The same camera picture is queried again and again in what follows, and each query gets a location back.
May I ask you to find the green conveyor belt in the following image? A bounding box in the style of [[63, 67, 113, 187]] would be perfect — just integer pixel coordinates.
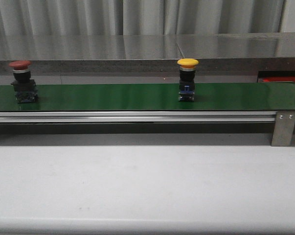
[[0, 82, 295, 112]]

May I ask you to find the left grey stone countertop slab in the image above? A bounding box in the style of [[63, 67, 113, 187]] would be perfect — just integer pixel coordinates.
[[0, 35, 182, 74]]

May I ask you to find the grey stone countertop slab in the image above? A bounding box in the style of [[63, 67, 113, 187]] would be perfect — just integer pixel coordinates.
[[0, 35, 182, 74], [176, 32, 295, 72]]

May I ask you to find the right grey stone countertop slab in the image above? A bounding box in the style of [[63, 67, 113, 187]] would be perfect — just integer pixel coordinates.
[[176, 32, 295, 72]]

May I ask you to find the red bin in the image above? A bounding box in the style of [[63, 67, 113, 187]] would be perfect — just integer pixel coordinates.
[[258, 76, 295, 83]]

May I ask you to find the grey pleated curtain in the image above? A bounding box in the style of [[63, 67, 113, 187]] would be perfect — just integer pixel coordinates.
[[0, 0, 284, 36]]

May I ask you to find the steel conveyor support bracket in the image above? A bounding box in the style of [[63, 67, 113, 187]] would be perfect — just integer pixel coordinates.
[[271, 111, 295, 146]]

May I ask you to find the aluminium conveyor side rail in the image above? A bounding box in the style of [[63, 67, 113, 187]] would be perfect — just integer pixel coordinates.
[[0, 111, 276, 124]]

